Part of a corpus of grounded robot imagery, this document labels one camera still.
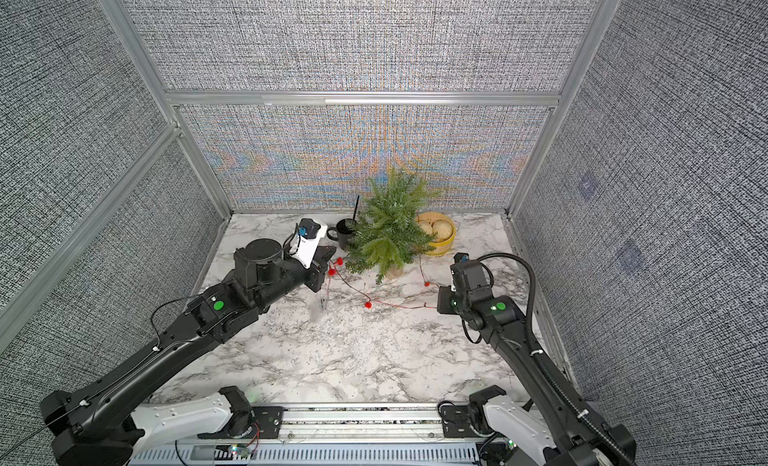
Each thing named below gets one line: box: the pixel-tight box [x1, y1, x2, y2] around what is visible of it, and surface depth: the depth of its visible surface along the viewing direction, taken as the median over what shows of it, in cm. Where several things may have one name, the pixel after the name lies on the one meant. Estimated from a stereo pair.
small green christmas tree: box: [344, 167, 442, 283], surface depth 81 cm
